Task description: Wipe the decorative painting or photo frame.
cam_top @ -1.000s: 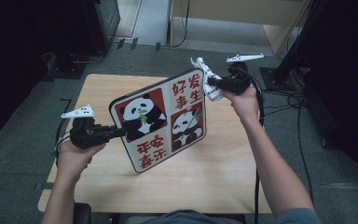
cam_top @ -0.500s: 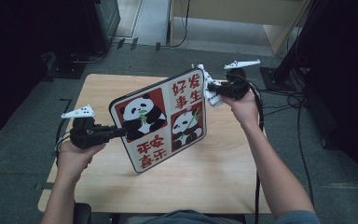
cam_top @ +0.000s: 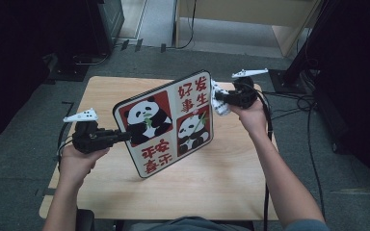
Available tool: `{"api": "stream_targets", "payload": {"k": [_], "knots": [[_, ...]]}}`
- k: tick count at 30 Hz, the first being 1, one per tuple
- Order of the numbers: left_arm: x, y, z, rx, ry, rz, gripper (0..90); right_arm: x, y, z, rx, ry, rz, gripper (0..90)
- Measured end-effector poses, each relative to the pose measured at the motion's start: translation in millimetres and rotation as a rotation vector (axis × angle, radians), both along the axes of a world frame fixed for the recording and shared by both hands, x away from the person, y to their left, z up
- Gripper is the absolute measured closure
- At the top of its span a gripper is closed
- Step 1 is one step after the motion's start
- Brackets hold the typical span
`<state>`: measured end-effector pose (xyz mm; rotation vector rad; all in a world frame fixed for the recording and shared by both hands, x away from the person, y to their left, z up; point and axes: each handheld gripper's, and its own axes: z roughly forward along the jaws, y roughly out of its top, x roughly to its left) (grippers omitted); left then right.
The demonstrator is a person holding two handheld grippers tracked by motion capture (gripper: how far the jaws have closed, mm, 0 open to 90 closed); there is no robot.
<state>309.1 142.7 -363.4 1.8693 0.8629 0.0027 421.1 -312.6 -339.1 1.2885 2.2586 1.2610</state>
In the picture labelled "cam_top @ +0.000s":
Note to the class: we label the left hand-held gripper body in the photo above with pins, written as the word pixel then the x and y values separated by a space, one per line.
pixel 88 139

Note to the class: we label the person's right hand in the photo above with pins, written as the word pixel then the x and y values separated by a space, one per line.
pixel 252 117

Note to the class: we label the panda picture board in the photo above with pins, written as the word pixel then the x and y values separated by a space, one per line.
pixel 160 128

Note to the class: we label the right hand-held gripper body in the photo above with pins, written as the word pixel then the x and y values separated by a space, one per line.
pixel 244 94

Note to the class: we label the grey floor tape strip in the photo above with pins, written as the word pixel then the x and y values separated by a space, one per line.
pixel 45 192

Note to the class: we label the light wooden cabinet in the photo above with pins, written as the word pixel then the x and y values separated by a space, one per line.
pixel 237 9

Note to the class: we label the black stand base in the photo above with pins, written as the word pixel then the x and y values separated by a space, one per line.
pixel 64 70

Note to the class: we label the black cabinet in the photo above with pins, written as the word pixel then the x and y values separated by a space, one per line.
pixel 109 19

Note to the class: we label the person's grey-blue clothing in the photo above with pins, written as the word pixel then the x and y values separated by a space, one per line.
pixel 192 224

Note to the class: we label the black metal stand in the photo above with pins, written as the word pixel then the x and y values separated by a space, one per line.
pixel 282 82

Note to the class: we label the person's left hand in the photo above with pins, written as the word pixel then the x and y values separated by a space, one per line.
pixel 75 163

